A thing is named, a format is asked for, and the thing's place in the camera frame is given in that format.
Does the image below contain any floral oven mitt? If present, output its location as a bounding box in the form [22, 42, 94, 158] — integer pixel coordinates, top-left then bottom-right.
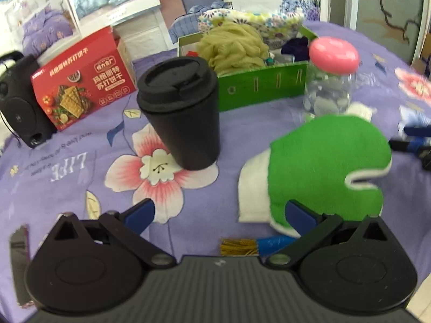
[197, 8, 305, 50]

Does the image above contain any green mesh bath sponge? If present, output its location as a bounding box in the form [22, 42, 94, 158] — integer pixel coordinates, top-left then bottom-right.
[197, 22, 270, 76]

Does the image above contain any green white bath mitt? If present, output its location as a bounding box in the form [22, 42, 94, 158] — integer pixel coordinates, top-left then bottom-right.
[238, 114, 392, 238]

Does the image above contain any purple floral tablecloth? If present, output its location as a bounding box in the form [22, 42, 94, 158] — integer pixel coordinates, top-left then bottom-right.
[1, 21, 430, 322]

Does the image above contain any dark maroon packet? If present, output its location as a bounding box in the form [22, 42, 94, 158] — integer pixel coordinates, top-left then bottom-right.
[9, 224, 34, 308]

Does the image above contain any pink lid plastic jar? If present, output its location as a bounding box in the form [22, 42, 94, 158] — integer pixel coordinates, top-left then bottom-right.
[303, 37, 360, 122]

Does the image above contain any cartoon painted door panel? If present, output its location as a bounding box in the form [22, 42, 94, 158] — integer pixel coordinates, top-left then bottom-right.
[350, 0, 428, 64]

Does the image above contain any dark purple scrunchie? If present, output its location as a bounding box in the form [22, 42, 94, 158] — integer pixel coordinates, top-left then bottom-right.
[280, 37, 310, 62]

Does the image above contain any green white cardboard box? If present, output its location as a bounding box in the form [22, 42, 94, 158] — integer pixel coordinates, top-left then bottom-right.
[178, 33, 308, 112]

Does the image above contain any black speaker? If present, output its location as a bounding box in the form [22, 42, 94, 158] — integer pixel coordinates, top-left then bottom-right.
[0, 50, 57, 149]

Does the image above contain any black lidded coffee cup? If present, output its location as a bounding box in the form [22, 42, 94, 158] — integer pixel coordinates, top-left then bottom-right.
[137, 56, 221, 171]

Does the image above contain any red cracker box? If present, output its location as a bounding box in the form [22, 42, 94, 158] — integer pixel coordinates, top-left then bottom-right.
[31, 26, 136, 131]

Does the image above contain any red pompom ball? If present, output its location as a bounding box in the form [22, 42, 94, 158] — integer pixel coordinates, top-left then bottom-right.
[186, 51, 199, 57]

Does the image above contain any purple bedding poster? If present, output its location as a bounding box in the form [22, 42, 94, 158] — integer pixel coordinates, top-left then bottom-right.
[5, 0, 78, 58]

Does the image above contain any blue handled brass brush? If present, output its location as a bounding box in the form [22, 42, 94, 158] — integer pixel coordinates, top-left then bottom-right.
[219, 235, 296, 257]

